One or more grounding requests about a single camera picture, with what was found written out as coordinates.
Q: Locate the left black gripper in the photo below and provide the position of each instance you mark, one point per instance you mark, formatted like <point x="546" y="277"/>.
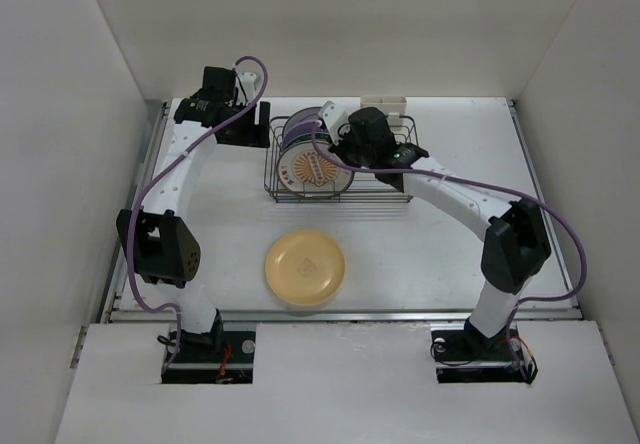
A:
<point x="256" y="135"/>

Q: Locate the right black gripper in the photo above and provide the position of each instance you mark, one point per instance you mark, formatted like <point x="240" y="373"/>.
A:
<point x="340" y="149"/>

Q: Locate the purple plastic plate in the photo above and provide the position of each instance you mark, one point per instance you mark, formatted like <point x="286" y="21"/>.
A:
<point x="299" y="124"/>

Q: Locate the small teal patterned plate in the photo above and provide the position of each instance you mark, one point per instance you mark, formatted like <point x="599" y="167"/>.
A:
<point x="300" y="136"/>

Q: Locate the green rimmed white plate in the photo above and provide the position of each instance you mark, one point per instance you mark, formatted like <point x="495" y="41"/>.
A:
<point x="304" y="172"/>

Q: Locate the yellow plastic plate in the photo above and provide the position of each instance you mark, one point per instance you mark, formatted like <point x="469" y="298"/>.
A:
<point x="305" y="268"/>

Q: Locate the white plate with dark rim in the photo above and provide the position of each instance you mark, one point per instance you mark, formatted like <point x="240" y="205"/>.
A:
<point x="302" y="112"/>

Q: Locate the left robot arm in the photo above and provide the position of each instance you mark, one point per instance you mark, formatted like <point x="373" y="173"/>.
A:
<point x="162" y="254"/>

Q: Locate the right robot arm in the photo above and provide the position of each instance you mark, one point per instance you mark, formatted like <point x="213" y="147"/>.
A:
<point x="513" y="234"/>

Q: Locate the white plastic cutlery holder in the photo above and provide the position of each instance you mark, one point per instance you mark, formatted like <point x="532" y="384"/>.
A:
<point x="392" y="106"/>

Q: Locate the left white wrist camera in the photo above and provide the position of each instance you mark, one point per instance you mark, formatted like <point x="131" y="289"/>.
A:
<point x="247" y="86"/>

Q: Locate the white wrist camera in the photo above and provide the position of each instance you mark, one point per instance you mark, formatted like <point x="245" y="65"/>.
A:
<point x="333" y="116"/>
<point x="247" y="86"/>

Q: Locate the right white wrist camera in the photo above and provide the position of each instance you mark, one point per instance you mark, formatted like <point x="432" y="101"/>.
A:
<point x="333" y="116"/>

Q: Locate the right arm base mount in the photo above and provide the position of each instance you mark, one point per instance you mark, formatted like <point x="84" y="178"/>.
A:
<point x="464" y="356"/>

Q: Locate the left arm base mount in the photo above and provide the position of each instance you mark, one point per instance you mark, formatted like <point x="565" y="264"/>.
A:
<point x="230" y="363"/>

